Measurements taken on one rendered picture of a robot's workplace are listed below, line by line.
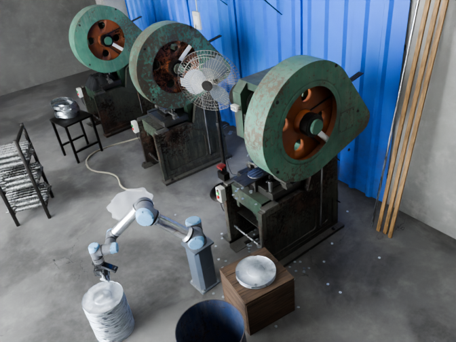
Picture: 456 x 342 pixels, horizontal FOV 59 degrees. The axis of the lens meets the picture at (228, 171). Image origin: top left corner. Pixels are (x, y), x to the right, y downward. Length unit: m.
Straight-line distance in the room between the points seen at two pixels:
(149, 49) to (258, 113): 1.72
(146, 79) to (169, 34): 0.47
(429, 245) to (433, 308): 0.66
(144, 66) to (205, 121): 1.08
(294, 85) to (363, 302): 1.72
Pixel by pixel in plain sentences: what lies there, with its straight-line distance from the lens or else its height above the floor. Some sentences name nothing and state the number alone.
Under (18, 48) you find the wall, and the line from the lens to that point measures 8.97.
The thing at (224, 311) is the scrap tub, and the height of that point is 0.38.
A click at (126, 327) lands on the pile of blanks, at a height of 0.09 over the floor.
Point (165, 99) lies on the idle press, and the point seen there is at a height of 1.06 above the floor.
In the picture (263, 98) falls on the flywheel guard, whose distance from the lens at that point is 2.42.
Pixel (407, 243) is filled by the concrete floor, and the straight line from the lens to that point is 3.82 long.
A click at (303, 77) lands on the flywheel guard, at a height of 1.67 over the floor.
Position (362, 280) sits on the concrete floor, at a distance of 3.44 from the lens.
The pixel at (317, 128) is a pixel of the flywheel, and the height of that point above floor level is 1.33.
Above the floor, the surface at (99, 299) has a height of 0.35.
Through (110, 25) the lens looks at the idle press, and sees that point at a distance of 5.66.
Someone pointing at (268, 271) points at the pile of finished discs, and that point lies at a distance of 2.94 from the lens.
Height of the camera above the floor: 2.54
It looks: 33 degrees down
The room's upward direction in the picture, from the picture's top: 7 degrees counter-clockwise
